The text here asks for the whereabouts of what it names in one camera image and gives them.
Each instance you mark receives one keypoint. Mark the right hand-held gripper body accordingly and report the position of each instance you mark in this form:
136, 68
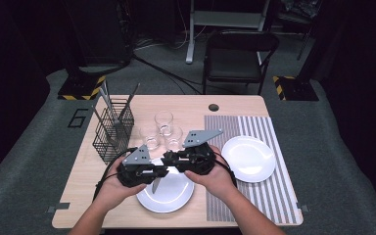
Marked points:
197, 160

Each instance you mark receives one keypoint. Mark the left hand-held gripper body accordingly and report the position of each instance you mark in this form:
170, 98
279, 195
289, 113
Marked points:
135, 173

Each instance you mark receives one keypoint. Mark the clear drinking glass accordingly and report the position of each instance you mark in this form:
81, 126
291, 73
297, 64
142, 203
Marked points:
150, 140
164, 122
173, 142

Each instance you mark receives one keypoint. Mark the white round plate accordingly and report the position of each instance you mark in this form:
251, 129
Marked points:
173, 197
249, 158

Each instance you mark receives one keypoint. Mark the person's left hand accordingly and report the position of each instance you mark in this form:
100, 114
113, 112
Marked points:
114, 194

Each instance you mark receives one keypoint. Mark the person's right hand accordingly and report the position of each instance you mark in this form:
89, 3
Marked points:
218, 182

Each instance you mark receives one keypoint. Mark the metal utensil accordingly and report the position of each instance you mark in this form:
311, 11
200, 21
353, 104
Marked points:
107, 91
106, 101
132, 96

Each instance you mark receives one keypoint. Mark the striped woven placemat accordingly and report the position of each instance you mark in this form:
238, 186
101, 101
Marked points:
267, 202

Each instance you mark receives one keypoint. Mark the grey tape piece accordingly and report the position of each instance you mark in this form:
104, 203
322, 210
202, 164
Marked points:
304, 208
60, 206

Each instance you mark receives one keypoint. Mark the black hazard-striped stand base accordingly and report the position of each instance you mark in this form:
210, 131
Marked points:
298, 89
78, 86

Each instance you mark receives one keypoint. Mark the black folding chair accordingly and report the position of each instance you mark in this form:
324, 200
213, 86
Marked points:
235, 62

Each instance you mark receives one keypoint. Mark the black cabinet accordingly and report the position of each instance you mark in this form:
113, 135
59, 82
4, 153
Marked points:
101, 32

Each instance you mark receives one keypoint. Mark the dark curtain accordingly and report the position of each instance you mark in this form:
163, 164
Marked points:
6, 81
365, 81

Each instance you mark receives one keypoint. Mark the dark equipment pile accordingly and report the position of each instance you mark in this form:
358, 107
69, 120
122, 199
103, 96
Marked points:
300, 8

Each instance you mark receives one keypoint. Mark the white metal frame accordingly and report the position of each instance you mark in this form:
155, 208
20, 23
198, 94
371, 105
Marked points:
225, 19

